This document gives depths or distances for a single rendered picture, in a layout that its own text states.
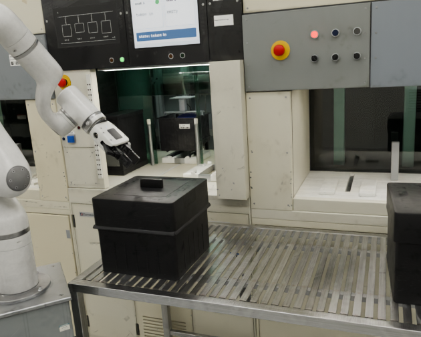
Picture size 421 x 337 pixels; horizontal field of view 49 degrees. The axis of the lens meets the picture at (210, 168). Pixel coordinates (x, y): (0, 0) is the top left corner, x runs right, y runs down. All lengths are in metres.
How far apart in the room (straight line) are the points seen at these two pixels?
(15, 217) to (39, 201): 0.93
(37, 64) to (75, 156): 0.77
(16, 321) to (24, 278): 0.12
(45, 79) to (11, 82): 0.81
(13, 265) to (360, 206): 1.18
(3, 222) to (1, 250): 0.08
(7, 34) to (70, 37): 0.68
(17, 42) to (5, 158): 0.34
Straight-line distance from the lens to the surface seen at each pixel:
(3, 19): 1.44
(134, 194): 1.46
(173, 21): 1.85
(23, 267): 1.49
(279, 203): 1.81
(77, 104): 1.57
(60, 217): 2.31
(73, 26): 2.08
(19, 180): 1.37
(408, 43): 1.67
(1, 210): 1.47
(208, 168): 2.22
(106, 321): 2.42
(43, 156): 2.27
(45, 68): 1.49
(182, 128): 2.44
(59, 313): 1.48
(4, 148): 1.38
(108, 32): 1.99
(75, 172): 2.19
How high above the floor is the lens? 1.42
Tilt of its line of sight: 14 degrees down
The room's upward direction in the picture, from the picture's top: 4 degrees counter-clockwise
